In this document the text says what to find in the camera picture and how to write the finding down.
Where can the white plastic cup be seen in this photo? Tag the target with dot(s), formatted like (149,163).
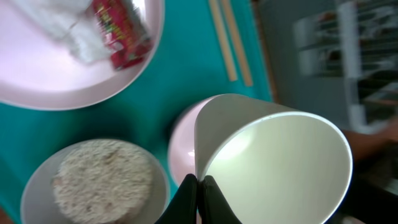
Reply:
(272,164)

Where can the teal plastic tray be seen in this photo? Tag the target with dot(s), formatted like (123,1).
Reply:
(187,67)

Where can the white napkin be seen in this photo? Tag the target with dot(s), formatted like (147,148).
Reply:
(70,22)

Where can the grey bowl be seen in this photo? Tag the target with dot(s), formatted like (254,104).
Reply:
(38,203)

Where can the grey dishwasher rack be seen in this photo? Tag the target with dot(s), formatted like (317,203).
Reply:
(355,41)

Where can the wooden chopstick right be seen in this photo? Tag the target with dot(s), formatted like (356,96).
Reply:
(237,42)

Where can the wooden chopstick left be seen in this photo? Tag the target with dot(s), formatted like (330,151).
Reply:
(223,40)

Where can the pile of rice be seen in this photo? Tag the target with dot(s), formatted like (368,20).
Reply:
(103,181)

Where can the wooden chopstick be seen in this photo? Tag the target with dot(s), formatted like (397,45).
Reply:
(223,40)
(237,42)

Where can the pink plate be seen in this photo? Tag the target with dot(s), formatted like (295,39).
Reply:
(40,74)

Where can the red snack wrapper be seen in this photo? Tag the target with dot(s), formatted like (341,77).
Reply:
(123,32)

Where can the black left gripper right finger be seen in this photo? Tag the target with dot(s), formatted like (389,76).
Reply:
(212,205)

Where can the pink bowl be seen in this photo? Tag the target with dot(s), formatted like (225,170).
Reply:
(181,148)

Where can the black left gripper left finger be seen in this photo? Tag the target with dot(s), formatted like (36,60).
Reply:
(182,209)

